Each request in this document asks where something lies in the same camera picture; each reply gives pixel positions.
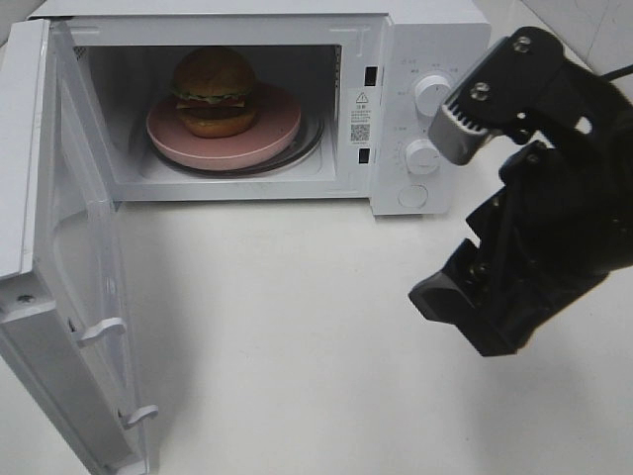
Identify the burger with lettuce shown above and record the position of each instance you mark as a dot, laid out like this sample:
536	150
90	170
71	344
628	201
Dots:
212	86

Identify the glass microwave turntable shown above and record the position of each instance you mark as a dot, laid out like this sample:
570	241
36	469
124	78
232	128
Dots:
307	139

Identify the upper white power knob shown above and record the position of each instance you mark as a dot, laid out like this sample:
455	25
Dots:
429	93

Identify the lower white timer knob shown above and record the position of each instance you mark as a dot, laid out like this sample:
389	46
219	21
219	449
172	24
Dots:
421	157

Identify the white microwave door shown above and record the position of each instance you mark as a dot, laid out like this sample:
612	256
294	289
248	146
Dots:
66	330

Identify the pink round plate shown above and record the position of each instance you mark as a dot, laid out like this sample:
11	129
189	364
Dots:
276	125

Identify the white warning label sticker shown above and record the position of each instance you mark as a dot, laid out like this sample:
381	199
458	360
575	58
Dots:
359	120

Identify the round white door button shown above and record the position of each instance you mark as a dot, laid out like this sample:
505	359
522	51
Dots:
413	197

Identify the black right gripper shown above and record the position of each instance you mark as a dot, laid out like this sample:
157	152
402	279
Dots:
560	223

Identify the white microwave oven body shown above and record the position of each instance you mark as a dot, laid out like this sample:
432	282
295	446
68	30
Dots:
316	50

